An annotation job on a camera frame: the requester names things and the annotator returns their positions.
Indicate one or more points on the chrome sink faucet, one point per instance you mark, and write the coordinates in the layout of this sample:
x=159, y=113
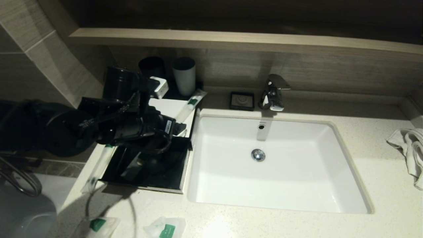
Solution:
x=273, y=94

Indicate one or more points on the grey tumbler cup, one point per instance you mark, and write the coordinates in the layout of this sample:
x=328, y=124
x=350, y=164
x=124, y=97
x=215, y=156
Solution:
x=184, y=77

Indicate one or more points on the white ribbed tray mat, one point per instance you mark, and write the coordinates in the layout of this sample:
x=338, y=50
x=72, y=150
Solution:
x=165, y=107

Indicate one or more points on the dark tumbler cup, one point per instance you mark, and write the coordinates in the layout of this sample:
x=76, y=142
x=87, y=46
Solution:
x=152, y=66

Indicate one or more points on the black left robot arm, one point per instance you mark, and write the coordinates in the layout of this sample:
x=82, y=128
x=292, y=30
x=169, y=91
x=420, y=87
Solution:
x=49, y=129

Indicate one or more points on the black square soap dish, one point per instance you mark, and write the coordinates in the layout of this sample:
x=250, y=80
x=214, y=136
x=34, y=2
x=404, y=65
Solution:
x=242, y=100

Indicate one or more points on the wooden wall shelf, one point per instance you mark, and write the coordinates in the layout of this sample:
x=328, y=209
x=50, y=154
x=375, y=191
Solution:
x=231, y=39

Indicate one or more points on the toothbrush kit frosted sleeve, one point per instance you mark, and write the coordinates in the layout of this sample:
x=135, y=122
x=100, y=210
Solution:
x=99, y=165
x=191, y=104

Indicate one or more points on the white rectangular sink basin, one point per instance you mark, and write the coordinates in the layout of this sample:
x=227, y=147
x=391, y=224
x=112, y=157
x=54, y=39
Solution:
x=281, y=185

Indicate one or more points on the black glossy box drawer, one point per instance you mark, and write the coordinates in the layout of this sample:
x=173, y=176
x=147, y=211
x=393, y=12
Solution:
x=172, y=172

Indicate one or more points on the chrome sink drain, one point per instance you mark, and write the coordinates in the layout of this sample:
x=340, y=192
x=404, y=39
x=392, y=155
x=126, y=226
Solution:
x=258, y=155

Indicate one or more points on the white crumpled towel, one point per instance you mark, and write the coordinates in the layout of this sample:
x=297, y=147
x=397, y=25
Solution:
x=411, y=148

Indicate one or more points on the green-label amenity packet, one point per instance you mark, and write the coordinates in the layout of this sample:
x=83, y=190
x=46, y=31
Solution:
x=97, y=226
x=165, y=228

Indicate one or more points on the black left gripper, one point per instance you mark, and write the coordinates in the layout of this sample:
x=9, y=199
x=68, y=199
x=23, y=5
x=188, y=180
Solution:
x=142, y=127

